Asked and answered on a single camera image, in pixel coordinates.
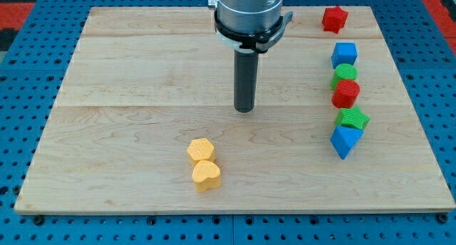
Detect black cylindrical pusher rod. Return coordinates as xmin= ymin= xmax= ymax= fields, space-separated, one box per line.
xmin=234 ymin=51 xmax=259 ymax=113

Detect black clamp ring mount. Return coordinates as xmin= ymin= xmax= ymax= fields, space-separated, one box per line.
xmin=214 ymin=11 xmax=294 ymax=53

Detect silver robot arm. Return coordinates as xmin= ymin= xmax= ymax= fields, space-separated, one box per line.
xmin=208 ymin=0 xmax=294 ymax=113

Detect yellow hexagon block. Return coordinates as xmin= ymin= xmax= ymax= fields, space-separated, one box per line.
xmin=187 ymin=138 xmax=216 ymax=167

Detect blue triangle block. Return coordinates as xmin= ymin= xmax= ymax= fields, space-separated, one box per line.
xmin=330 ymin=125 xmax=364 ymax=160

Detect red star block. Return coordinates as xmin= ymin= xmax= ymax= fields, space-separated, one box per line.
xmin=321 ymin=6 xmax=349 ymax=33

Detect blue cube block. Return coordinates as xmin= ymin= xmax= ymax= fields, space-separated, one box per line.
xmin=331 ymin=42 xmax=358 ymax=69

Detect green cylinder block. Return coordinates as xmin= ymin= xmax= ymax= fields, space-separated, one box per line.
xmin=330 ymin=63 xmax=358 ymax=90

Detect light wooden board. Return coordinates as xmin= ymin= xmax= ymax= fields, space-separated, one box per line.
xmin=15 ymin=6 xmax=455 ymax=215

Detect red cylinder block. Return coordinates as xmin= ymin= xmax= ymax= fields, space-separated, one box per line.
xmin=331 ymin=80 xmax=361 ymax=108

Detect green star block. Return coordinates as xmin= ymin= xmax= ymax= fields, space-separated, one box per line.
xmin=334 ymin=106 xmax=371 ymax=130

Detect yellow heart block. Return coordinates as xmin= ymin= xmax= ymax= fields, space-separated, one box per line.
xmin=192 ymin=160 xmax=222 ymax=192

